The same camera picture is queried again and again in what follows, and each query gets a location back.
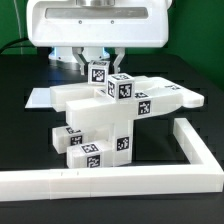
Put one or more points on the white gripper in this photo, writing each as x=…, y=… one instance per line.
x=122, y=23

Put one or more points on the white tagged cube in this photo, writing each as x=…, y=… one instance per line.
x=97, y=72
x=120, y=86

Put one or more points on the white chair seat part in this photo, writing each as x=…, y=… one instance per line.
x=121, y=138

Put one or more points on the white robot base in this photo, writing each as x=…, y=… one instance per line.
x=64, y=57

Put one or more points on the white tag sheet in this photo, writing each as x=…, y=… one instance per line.
x=39, y=98

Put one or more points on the white U-shaped frame fence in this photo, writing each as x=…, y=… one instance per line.
x=202, y=174

